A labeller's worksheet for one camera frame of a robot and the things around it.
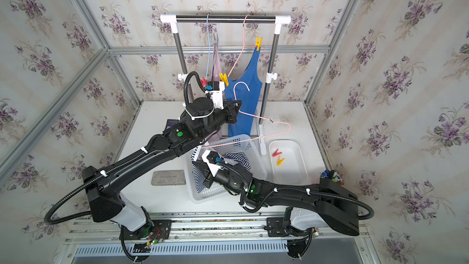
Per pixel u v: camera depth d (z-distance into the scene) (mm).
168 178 839
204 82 536
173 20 583
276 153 956
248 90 632
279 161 930
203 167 593
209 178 583
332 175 765
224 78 614
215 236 730
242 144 948
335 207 420
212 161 544
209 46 956
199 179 715
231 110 547
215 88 547
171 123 1077
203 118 465
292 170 932
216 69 765
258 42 750
